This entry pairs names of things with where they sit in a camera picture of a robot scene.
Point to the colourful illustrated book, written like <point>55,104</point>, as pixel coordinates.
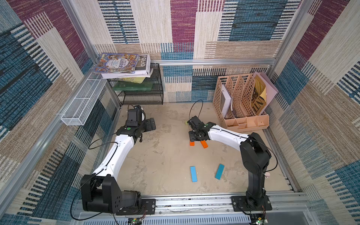
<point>117,63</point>

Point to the teal building block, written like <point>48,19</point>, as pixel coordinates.
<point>219,171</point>

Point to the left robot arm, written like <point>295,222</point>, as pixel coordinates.
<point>100,191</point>

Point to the black and white Folio book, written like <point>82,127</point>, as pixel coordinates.
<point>143,69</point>

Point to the black wire shelf rack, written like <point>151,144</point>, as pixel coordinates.
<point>149,92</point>

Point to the green folder on shelf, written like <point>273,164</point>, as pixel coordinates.
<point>131,86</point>

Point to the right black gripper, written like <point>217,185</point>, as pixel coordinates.
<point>197,135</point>

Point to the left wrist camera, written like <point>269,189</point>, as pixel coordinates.
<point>135,116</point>

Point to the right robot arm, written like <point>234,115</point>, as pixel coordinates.
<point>255,157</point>

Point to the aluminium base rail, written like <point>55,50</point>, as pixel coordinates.
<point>286,208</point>

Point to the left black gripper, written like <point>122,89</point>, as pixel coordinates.
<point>148,127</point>

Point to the yellow black magazine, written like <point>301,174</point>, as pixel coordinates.
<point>258,102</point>

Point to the white box in organizer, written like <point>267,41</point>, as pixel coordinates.
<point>226,102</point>

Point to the white wire mesh basket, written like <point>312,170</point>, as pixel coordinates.
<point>82,104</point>

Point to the pink folder in organizer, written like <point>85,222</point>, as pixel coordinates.
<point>271,90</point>

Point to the pink desk file organizer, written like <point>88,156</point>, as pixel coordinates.
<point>243,118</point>

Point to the light blue building block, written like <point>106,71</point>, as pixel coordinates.
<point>193,173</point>

